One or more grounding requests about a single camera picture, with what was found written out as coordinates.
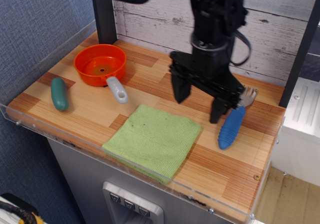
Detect grey cabinet with button panel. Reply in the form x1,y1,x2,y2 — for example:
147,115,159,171
48,140,229,224

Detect clear acrylic table guard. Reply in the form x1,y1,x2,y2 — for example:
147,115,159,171
2,33,285,224

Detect dark vertical post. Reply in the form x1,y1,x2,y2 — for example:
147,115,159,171
278,0,320,108
92,0,117,44

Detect white metal side unit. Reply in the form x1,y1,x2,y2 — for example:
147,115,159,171
270,78,320,186

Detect green cloth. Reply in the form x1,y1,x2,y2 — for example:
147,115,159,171
102,104,201,185

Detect yellow and black object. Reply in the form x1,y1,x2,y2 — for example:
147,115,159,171
23,214,45,224

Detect dark left vertical post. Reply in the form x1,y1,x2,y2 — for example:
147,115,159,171
92,0,117,44

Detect dark right vertical post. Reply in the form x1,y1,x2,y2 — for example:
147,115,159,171
278,0,320,108

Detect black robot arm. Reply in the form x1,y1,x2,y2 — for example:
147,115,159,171
170,0,250,124

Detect orange toy pot grey handle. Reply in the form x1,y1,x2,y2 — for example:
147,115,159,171
73,44,129,104

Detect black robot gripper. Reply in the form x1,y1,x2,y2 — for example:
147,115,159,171
170,45,244,124

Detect teal green toy pickle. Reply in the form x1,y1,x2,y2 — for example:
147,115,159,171
50,77,69,111

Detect blue handled metal fork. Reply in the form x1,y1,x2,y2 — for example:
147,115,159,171
218,86,258,150

